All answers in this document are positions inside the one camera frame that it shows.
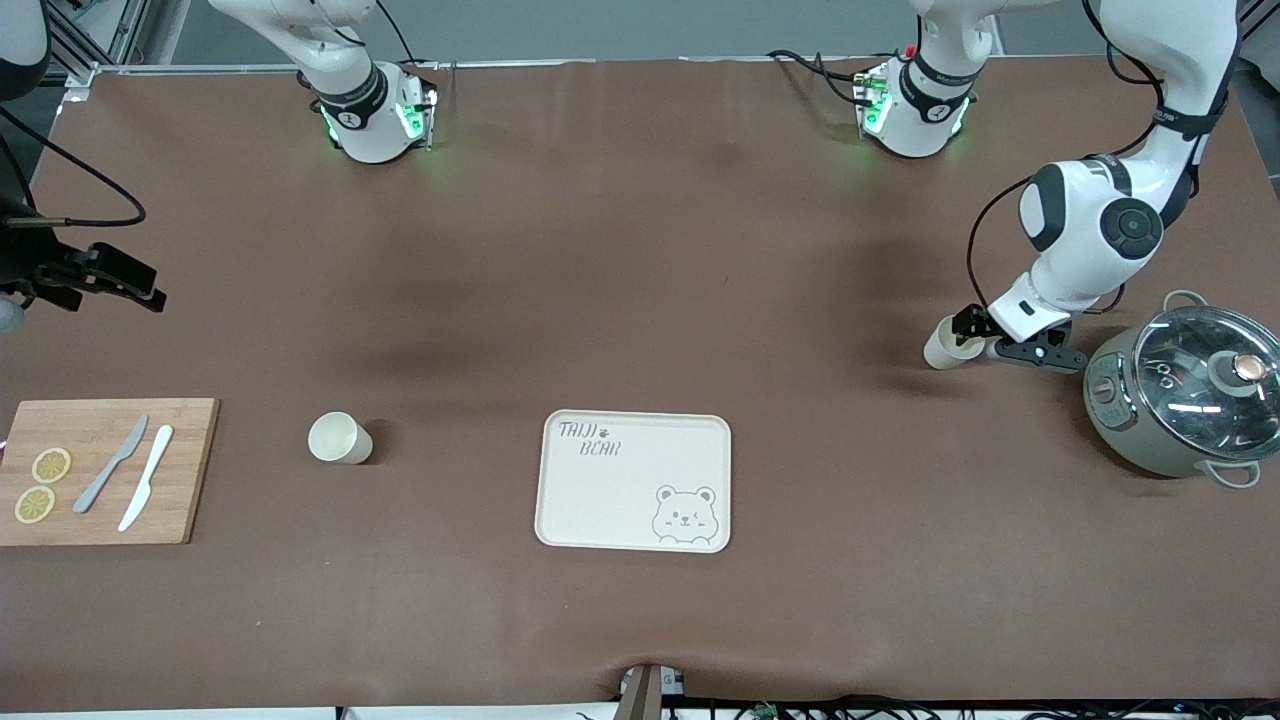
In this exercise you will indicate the metal table bracket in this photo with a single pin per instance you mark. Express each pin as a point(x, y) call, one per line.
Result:
point(645, 695)

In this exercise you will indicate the white plastic knife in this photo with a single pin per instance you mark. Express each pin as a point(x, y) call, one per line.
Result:
point(148, 475)

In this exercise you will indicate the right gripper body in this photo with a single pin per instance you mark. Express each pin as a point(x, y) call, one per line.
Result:
point(40, 268)

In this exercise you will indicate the green electric cooking pot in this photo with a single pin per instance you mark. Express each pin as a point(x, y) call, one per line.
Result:
point(1120, 420)

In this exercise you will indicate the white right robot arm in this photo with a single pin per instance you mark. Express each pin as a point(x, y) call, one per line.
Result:
point(350, 110)

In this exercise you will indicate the aluminium frame profile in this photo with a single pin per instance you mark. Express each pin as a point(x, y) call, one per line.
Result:
point(100, 40)
point(1260, 30)

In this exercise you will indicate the glass pot lid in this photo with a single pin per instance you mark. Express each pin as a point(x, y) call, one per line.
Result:
point(1190, 390)

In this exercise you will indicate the bamboo cutting board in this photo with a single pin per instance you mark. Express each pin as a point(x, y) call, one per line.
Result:
point(185, 470)

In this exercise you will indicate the yellow lemon slice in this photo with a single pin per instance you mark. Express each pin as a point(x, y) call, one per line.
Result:
point(34, 505)
point(51, 465)

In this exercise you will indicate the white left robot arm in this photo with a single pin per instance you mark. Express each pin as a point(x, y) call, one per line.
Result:
point(1075, 250)

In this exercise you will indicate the white bear print tray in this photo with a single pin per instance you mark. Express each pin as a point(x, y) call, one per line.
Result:
point(630, 490)

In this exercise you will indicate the grey plastic knife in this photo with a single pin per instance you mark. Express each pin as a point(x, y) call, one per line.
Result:
point(110, 465)

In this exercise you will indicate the white plastic cup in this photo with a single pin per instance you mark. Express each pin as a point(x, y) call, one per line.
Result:
point(950, 348)
point(338, 438)

